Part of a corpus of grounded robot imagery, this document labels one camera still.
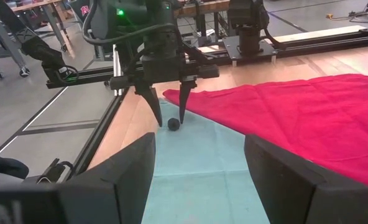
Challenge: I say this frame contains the dark fabric object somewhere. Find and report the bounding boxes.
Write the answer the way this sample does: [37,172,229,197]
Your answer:
[0,150,30,180]

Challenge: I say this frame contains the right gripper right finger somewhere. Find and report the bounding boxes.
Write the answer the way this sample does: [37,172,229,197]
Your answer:
[244,134,368,224]

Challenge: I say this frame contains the silver aluminium rail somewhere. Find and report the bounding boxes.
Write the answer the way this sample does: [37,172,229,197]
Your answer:
[112,45,123,96]

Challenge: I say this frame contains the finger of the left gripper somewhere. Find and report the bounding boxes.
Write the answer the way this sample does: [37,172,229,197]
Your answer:
[178,80,198,124]
[135,86,163,128]

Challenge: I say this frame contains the black floor cables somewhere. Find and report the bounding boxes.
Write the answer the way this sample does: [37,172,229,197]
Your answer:
[331,2,368,24]

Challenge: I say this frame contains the black bracket with cable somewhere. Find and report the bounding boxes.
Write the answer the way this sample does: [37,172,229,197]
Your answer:
[36,157,76,185]

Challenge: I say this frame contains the wooden workbench with casters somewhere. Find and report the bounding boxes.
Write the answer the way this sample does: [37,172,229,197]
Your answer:
[0,0,76,82]

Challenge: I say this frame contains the red cloth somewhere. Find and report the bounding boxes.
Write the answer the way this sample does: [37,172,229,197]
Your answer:
[162,73,368,189]

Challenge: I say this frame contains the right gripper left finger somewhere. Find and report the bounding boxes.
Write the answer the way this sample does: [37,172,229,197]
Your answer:
[58,132,156,224]

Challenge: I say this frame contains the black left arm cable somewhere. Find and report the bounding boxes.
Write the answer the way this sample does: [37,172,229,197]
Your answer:
[81,0,180,47]

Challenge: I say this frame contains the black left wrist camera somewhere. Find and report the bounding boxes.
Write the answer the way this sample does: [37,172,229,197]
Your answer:
[145,18,179,58]

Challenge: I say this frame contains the light blue cloth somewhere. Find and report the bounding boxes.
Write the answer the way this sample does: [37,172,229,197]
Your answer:
[140,98,270,224]

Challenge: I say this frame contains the dark toy blackberry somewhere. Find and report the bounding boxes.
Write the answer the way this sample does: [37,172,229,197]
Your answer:
[167,117,182,132]

